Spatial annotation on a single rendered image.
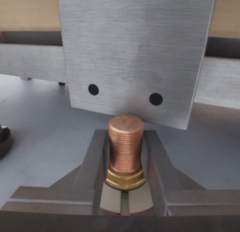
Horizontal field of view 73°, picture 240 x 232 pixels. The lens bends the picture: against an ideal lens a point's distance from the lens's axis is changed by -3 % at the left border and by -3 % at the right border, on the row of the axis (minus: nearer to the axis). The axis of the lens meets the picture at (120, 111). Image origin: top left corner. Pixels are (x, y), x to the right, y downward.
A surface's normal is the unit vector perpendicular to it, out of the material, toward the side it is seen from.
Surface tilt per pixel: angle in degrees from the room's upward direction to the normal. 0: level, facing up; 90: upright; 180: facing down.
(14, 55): 90
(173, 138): 180
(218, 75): 90
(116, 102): 90
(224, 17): 90
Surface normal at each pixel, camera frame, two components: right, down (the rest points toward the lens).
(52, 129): 0.01, -0.88
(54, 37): -0.36, 0.44
